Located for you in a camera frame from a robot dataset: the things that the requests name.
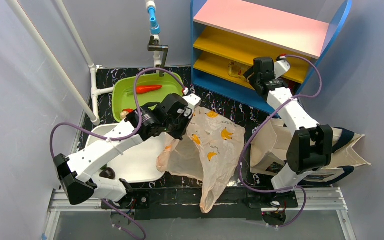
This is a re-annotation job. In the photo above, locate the yellow snack packet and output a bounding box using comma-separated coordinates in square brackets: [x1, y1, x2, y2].
[227, 61, 251, 81]

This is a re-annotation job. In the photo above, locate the banana print plastic bag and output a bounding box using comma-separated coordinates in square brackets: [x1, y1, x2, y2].
[156, 107, 246, 214]

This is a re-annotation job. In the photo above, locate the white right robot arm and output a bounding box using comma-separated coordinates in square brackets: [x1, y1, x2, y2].
[243, 54, 333, 193]

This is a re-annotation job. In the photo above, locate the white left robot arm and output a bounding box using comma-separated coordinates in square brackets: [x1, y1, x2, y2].
[53, 93, 201, 205]

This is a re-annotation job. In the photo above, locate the beige canvas tote bag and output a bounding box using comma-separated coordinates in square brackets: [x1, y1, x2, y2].
[250, 119, 368, 186]

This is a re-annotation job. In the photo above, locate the orange toy carrot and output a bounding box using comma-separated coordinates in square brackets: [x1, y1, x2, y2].
[126, 84, 163, 95]

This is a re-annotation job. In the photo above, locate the red toy chili pepper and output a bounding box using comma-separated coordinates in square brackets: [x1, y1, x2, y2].
[122, 108, 134, 113]

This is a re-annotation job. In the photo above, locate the colourful wooden shelf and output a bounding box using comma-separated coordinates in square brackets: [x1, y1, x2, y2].
[190, 0, 352, 113]

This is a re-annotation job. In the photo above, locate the beige toy mushroom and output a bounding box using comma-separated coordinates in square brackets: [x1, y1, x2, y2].
[119, 111, 129, 121]

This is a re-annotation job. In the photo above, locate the green plastic basin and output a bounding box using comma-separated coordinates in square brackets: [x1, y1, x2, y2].
[111, 73, 183, 122]

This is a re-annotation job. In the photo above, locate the white plastic basin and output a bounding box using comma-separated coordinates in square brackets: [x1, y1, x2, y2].
[106, 133, 167, 184]

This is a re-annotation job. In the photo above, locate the white pipe faucet stand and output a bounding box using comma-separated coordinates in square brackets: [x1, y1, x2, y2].
[145, 0, 169, 69]

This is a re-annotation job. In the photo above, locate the dark toy avocado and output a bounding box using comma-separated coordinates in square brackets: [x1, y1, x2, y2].
[99, 167, 116, 180]

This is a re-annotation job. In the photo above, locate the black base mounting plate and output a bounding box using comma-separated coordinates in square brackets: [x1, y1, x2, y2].
[101, 187, 299, 221]

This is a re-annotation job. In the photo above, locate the white diagonal pole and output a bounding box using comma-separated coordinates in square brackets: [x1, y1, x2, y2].
[6, 0, 100, 126]

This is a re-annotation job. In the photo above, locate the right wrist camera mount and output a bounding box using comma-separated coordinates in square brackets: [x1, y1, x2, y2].
[273, 54, 291, 79]

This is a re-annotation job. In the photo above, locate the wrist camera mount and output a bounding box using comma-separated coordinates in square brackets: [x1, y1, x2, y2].
[182, 87, 202, 119]
[273, 54, 291, 79]

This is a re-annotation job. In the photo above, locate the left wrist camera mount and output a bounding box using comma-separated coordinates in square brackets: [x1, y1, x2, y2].
[182, 87, 202, 119]

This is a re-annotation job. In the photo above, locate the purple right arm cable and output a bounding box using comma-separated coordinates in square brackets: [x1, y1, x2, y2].
[236, 54, 323, 229]

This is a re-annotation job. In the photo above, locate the aluminium frame rail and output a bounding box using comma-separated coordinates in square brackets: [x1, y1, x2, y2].
[42, 188, 104, 240]

